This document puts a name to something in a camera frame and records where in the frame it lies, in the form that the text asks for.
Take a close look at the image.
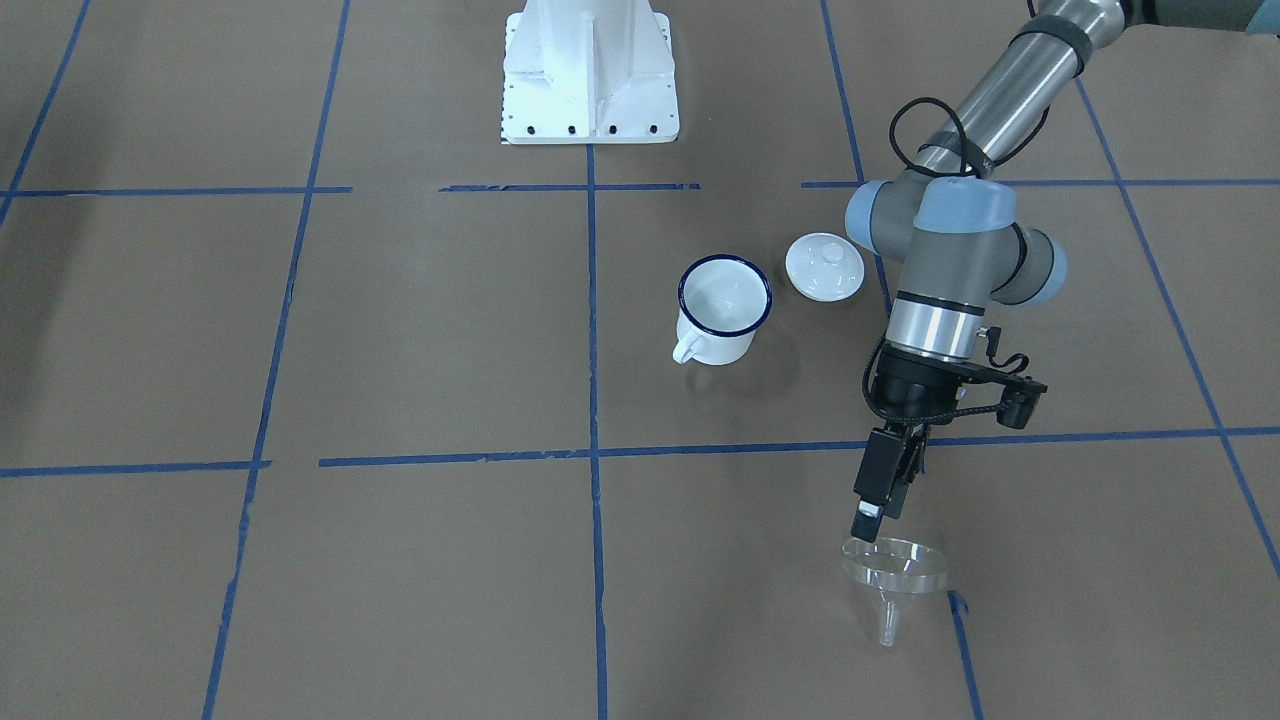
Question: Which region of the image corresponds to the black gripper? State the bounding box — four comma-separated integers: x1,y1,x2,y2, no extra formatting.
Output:
850,345,963,542

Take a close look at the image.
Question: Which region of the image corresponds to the white enamel mug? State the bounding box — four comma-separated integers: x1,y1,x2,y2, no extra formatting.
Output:
672,254,773,366

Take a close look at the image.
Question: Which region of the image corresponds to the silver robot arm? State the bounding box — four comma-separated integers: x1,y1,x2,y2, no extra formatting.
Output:
845,1,1277,543

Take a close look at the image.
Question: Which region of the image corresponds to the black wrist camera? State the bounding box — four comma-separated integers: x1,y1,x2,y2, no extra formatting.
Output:
952,363,1050,430

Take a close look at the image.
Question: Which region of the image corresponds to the white camera mast pedestal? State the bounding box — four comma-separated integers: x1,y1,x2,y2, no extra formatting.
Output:
500,1,681,145

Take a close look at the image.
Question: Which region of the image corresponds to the white ceramic lid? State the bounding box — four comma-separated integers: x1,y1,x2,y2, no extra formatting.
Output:
783,232,865,304

